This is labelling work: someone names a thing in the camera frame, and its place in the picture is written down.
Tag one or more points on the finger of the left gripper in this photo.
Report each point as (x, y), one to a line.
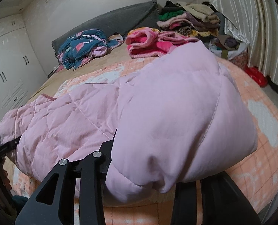
(9, 146)

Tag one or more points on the bag of dark clothes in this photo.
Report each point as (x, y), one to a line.
(225, 46)

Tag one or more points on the pile of folded clothes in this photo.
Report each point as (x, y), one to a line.
(202, 20)

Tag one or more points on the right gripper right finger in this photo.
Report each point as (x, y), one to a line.
(222, 202)

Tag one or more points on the blue flamingo print garment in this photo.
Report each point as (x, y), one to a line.
(81, 48)

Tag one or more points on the grey bed headboard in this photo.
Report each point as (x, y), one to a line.
(119, 21)

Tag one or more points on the pink quilted jacket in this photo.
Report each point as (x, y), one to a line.
(178, 119)

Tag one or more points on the hot pink fleece blanket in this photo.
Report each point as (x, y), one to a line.
(149, 42)

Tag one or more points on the person's left hand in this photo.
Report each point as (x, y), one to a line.
(6, 181)

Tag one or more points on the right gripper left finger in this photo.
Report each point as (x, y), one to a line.
(53, 201)

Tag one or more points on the white wardrobe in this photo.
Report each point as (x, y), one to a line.
(21, 74)

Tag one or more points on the red plastic bag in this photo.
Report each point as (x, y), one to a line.
(256, 75)

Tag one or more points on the orange white checkered blanket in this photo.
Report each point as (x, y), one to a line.
(256, 175)

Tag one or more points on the cream satin curtain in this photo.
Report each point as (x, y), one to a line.
(254, 22)

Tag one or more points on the tan bed sheet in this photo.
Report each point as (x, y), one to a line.
(53, 83)

